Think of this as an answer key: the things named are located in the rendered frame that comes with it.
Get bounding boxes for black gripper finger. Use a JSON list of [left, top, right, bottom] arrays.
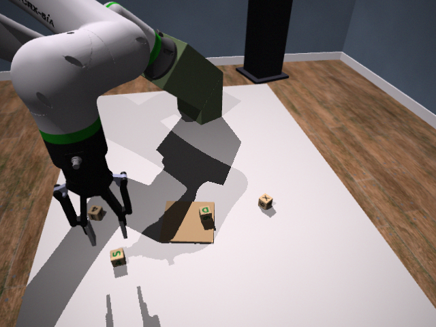
[[53, 183, 96, 247], [95, 172, 132, 239]]

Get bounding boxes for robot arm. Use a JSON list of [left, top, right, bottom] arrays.
[[0, 0, 177, 170]]

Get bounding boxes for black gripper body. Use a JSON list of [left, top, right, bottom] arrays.
[[62, 157, 113, 198]]

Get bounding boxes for tan flat mat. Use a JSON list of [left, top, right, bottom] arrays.
[[159, 201, 215, 243]]

